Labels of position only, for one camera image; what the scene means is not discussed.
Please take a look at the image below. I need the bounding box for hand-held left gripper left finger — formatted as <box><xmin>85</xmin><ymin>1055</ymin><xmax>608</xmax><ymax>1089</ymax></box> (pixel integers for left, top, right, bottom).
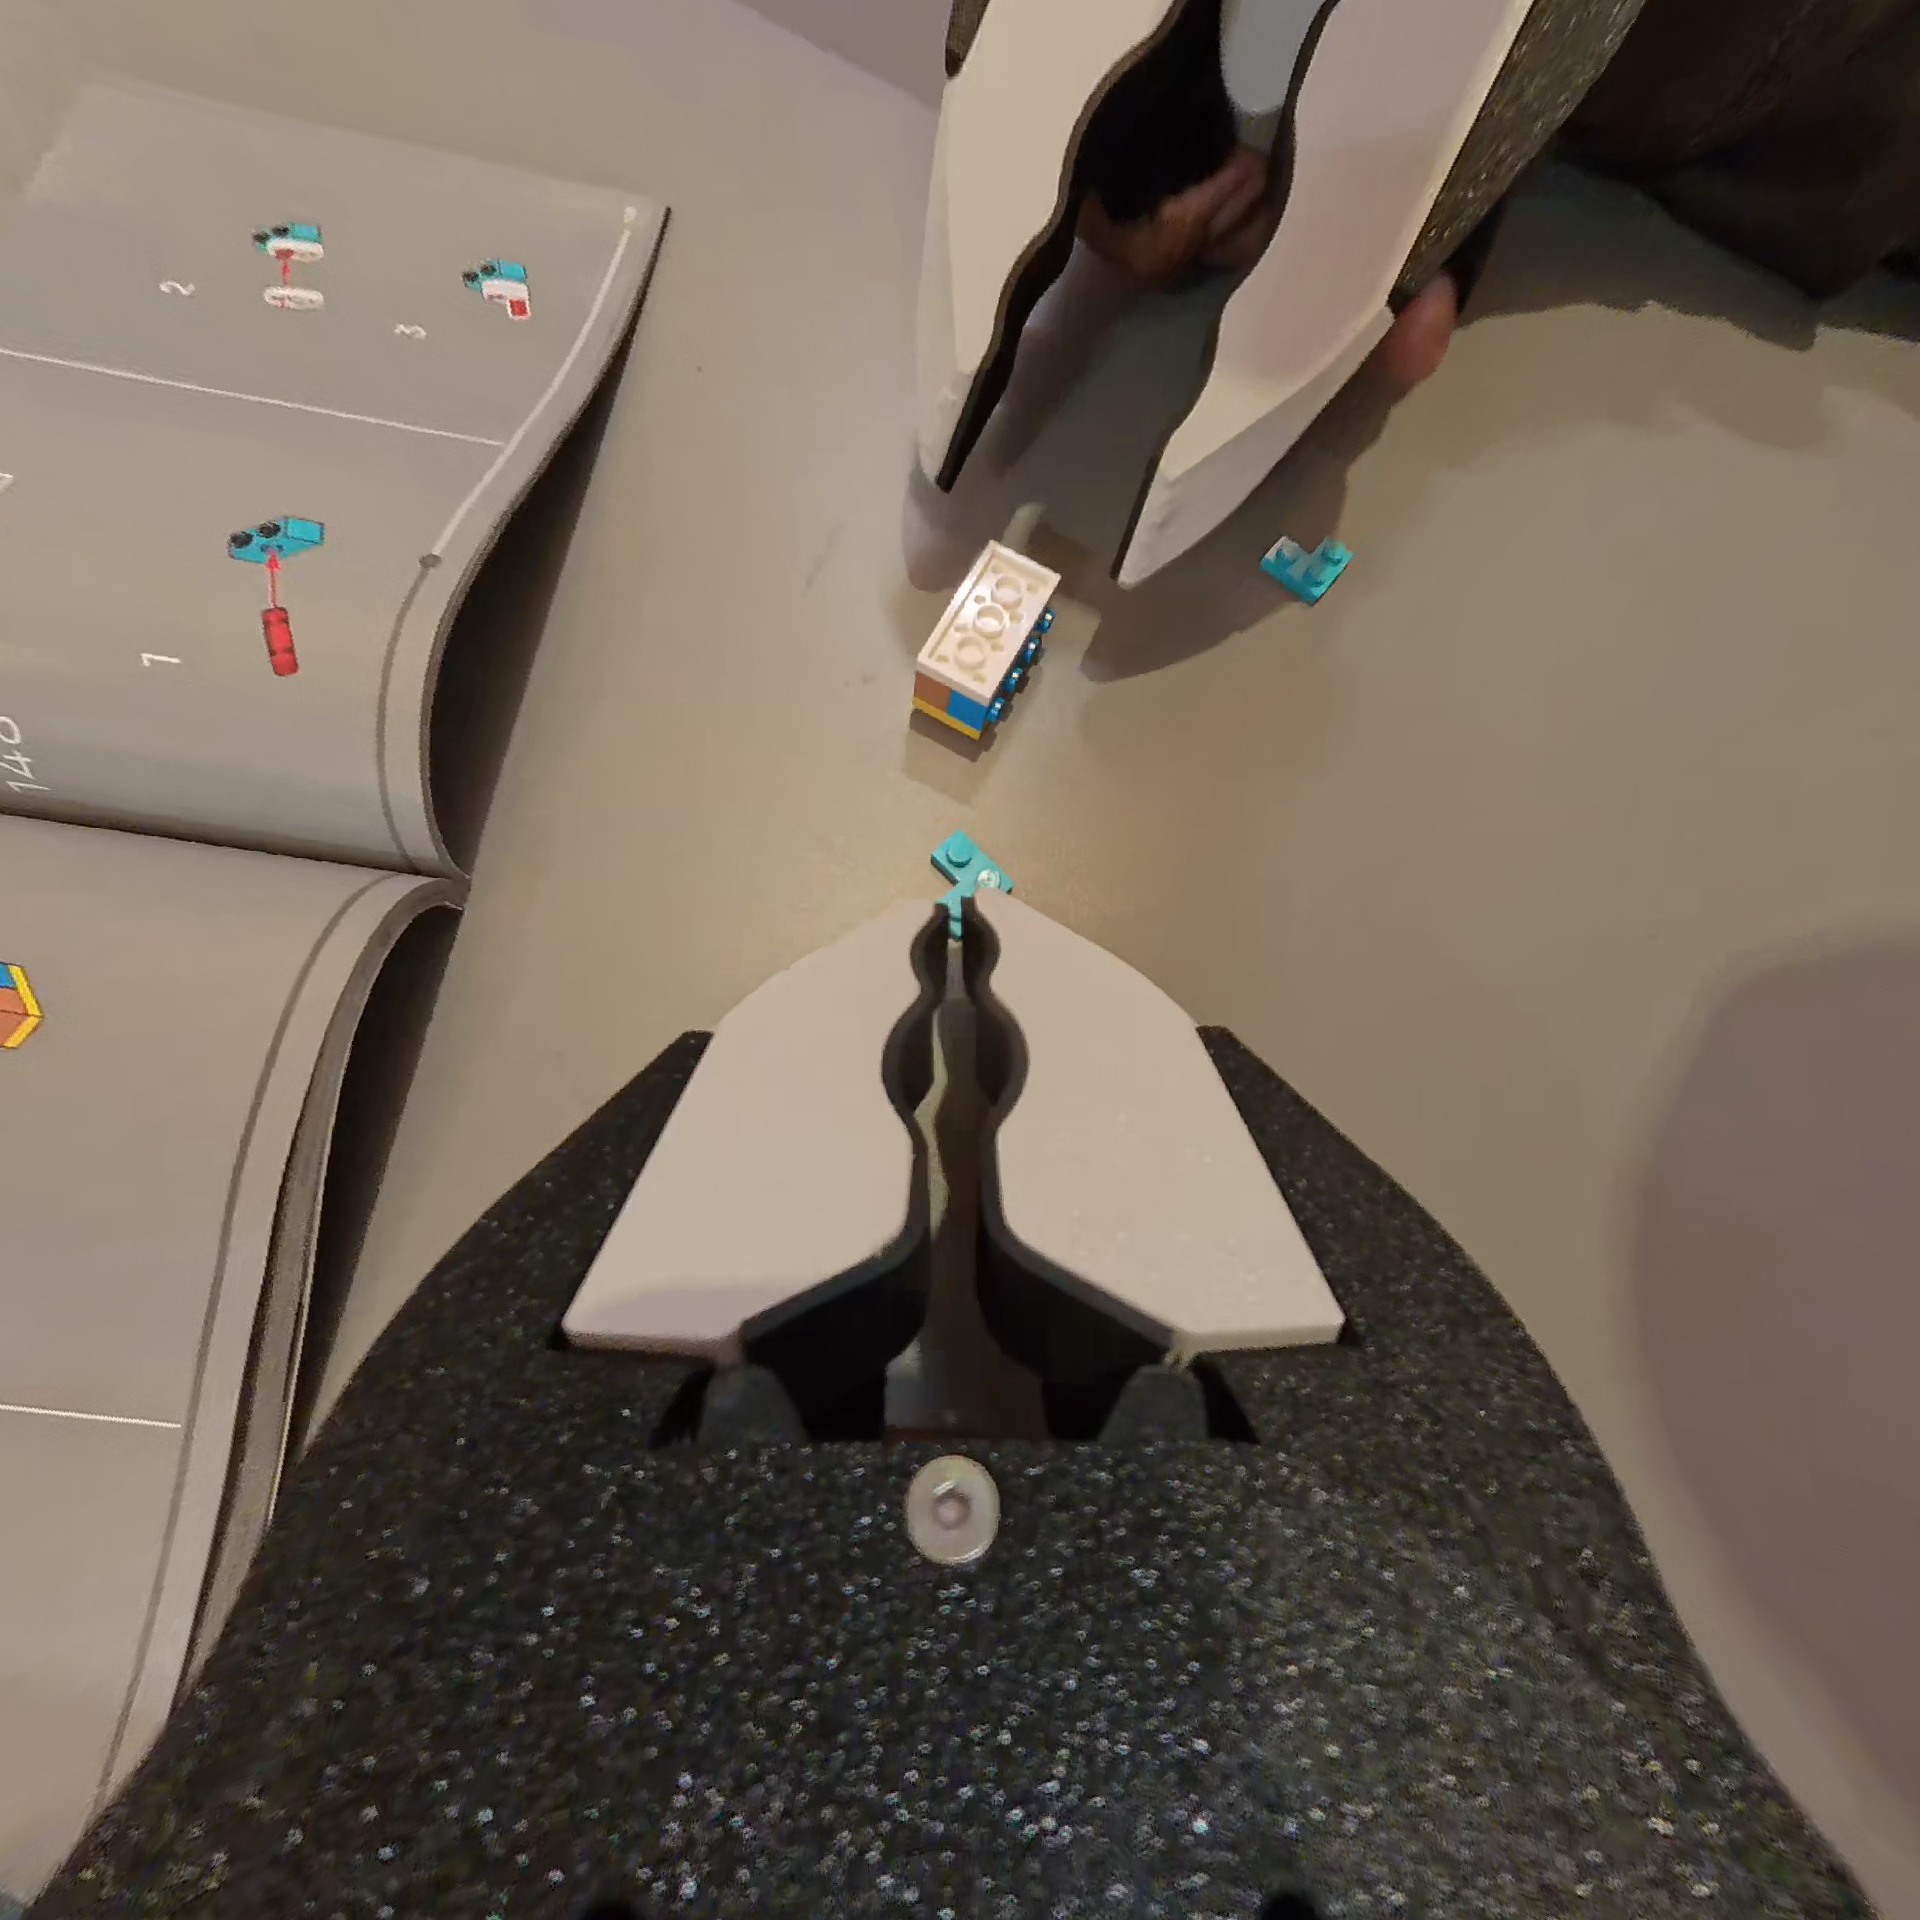
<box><xmin>563</xmin><ymin>896</ymin><xmax>964</xmax><ymax>1406</ymax></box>

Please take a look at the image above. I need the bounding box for grey instruction booklet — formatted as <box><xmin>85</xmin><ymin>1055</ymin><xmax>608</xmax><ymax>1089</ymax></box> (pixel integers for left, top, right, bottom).
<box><xmin>0</xmin><ymin>67</ymin><xmax>671</xmax><ymax>1860</ymax></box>

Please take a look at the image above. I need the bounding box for person's right hand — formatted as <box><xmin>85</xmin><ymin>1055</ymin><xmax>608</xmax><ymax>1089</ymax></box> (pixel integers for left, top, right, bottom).
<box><xmin>1077</xmin><ymin>147</ymin><xmax>1461</xmax><ymax>387</ymax></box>

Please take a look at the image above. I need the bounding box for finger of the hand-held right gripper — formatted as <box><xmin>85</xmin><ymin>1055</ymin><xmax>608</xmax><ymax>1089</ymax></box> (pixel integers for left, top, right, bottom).
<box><xmin>1112</xmin><ymin>0</ymin><xmax>1540</xmax><ymax>591</ymax></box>
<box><xmin>917</xmin><ymin>0</ymin><xmax>1202</xmax><ymax>495</ymax></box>

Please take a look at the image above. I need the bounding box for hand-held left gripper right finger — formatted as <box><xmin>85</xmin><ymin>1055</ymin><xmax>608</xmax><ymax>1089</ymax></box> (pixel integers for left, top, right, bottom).
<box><xmin>960</xmin><ymin>896</ymin><xmax>1349</xmax><ymax>1415</ymax></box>

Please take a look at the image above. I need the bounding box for grey desk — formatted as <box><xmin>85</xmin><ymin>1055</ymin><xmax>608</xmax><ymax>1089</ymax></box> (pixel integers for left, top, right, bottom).
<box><xmin>0</xmin><ymin>0</ymin><xmax>1920</xmax><ymax>1920</ymax></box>

